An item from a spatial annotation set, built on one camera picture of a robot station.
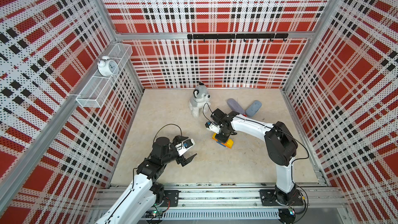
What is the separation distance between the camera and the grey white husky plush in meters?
0.95

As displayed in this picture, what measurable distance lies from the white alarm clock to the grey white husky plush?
431mm

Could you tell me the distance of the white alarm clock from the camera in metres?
0.70
